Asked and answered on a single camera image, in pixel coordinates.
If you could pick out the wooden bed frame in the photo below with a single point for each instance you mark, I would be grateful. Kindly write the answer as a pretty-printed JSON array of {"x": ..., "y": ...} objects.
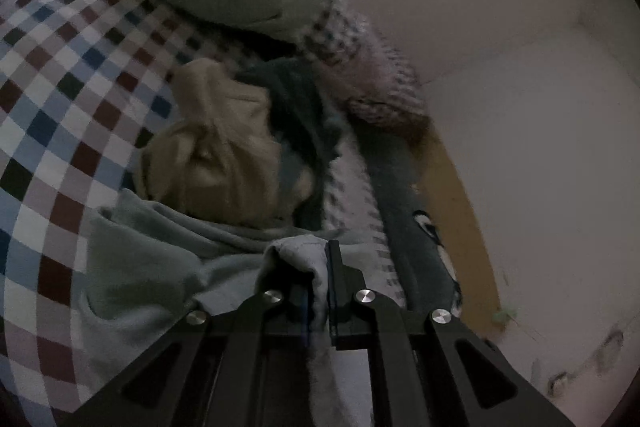
[{"x": 460, "y": 232}]

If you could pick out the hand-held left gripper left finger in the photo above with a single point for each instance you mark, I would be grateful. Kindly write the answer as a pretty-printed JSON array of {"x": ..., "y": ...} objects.
[{"x": 295, "y": 312}]

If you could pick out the light grey towel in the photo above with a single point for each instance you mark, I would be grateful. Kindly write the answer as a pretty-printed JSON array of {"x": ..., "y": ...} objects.
[{"x": 165, "y": 267}]

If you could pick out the checked floral pillow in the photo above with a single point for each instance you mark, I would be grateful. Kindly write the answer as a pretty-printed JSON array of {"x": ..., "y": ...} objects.
[{"x": 370, "y": 77}]

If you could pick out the beige garment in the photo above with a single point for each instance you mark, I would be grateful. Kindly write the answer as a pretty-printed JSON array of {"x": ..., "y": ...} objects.
[{"x": 225, "y": 147}]

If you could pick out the dark teal cartoon long pillow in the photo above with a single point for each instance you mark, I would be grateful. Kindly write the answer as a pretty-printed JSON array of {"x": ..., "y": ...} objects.
[{"x": 400, "y": 197}]

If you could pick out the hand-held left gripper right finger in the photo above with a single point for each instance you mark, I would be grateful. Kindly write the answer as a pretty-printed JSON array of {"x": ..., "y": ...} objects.
[{"x": 350, "y": 307}]

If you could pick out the dark teal garment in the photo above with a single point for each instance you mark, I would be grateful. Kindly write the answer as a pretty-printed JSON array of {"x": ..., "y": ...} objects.
[{"x": 300, "y": 117}]

